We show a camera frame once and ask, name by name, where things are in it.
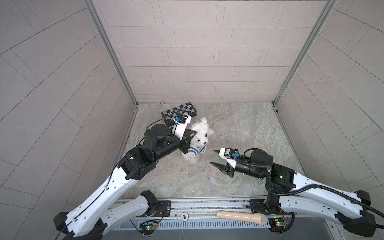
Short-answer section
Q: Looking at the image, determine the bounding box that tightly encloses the beige wooden handle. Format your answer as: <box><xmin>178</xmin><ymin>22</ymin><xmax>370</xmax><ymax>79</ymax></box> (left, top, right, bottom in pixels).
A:
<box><xmin>216</xmin><ymin>211</ymin><xmax>268</xmax><ymax>225</ymax></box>

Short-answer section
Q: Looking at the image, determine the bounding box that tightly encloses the circuit board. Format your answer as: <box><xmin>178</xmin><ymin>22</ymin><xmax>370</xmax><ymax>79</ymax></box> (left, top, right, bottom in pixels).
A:
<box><xmin>268</xmin><ymin>218</ymin><xmax>287</xmax><ymax>233</ymax></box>
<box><xmin>139</xmin><ymin>220</ymin><xmax>159</xmax><ymax>236</ymax></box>

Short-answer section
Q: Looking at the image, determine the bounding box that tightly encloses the right circuit board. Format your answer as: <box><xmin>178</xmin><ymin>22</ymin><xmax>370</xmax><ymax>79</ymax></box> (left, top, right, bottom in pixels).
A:
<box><xmin>268</xmin><ymin>218</ymin><xmax>287</xmax><ymax>233</ymax></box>

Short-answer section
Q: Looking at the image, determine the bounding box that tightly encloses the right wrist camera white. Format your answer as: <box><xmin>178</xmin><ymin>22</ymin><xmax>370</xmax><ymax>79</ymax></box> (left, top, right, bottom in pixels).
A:
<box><xmin>219</xmin><ymin>148</ymin><xmax>240</xmax><ymax>169</ymax></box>

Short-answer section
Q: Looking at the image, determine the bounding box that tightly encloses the blue white striped sweater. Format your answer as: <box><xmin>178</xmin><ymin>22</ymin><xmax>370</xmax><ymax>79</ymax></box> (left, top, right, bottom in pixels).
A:
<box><xmin>188</xmin><ymin>146</ymin><xmax>206</xmax><ymax>158</ymax></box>

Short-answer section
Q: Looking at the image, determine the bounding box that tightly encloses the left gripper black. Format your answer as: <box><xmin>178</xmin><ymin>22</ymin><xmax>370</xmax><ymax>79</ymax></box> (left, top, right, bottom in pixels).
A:
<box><xmin>150</xmin><ymin>130</ymin><xmax>197</xmax><ymax>163</ymax></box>

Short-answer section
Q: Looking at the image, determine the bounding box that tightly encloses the left circuit board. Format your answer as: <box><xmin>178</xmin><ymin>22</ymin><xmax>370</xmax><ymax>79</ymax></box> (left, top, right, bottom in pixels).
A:
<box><xmin>139</xmin><ymin>220</ymin><xmax>159</xmax><ymax>236</ymax></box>

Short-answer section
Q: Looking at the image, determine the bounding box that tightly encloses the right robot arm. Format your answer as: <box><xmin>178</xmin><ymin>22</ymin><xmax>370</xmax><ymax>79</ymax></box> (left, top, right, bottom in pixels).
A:
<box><xmin>212</xmin><ymin>148</ymin><xmax>384</xmax><ymax>237</ymax></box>

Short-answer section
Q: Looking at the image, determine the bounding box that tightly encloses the white teddy bear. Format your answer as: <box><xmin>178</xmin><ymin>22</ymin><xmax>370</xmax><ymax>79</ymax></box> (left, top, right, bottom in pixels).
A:
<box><xmin>183</xmin><ymin>118</ymin><xmax>214</xmax><ymax>163</ymax></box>

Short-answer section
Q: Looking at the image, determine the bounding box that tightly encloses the black corrugated cable hose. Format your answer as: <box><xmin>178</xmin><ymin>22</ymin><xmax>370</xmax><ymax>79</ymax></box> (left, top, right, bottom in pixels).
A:
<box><xmin>235</xmin><ymin>148</ymin><xmax>384</xmax><ymax>230</ymax></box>

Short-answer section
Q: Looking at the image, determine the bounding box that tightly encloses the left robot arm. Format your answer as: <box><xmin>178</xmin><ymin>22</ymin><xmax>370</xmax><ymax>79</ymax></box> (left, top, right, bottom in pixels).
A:
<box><xmin>54</xmin><ymin>124</ymin><xmax>197</xmax><ymax>240</ymax></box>

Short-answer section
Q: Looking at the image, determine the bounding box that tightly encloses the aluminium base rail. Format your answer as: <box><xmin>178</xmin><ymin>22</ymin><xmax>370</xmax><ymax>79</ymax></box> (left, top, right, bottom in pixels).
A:
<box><xmin>83</xmin><ymin>196</ymin><xmax>335</xmax><ymax>221</ymax></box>

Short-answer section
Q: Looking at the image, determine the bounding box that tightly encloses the black white chessboard box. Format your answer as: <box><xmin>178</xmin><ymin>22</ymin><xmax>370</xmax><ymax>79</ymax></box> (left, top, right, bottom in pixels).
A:
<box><xmin>161</xmin><ymin>102</ymin><xmax>198</xmax><ymax>127</ymax></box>

